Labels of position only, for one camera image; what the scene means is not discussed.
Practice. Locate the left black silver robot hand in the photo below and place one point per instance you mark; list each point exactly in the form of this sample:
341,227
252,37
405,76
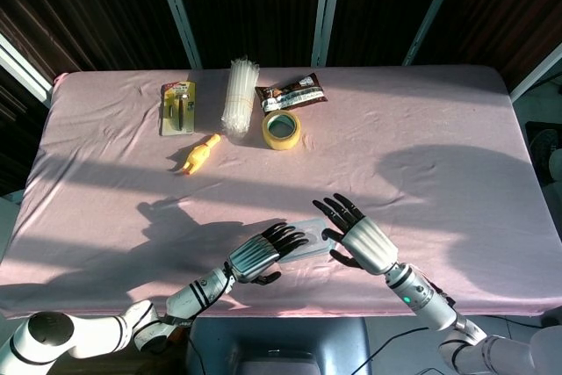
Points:
254,258

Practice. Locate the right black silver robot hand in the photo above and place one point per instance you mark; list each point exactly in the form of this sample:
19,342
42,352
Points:
369,245

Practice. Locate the clear container with teal lid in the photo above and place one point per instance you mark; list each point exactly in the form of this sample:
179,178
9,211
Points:
311,247

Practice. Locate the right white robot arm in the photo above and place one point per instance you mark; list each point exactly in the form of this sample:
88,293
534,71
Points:
421,300

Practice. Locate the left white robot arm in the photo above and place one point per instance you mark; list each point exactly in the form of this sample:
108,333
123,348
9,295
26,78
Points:
197,293

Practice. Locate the grey robot torso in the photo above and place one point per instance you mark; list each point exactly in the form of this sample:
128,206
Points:
307,340

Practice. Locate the yellow rubber chicken toy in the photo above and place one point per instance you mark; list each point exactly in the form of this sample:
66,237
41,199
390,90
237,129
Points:
198,155

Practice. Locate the pink tablecloth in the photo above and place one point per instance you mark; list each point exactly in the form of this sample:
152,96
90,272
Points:
395,129

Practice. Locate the yellow tape roll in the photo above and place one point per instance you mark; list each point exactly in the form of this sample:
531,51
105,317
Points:
281,142

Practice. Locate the tool blister pack yellow card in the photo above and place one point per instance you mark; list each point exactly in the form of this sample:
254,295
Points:
169,124

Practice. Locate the bundle of clear plastic sticks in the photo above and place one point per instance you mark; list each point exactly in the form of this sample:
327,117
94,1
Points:
239,94

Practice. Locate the brown snack packet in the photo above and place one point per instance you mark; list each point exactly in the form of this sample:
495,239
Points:
290,94

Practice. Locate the black bulky object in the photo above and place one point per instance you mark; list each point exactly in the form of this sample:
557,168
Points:
544,151

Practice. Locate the white metal frame beam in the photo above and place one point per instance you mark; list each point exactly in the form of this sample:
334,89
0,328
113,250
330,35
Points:
22,67
538,72

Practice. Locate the grey metal frame post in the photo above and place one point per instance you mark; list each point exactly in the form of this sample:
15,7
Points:
432,10
327,6
180,15

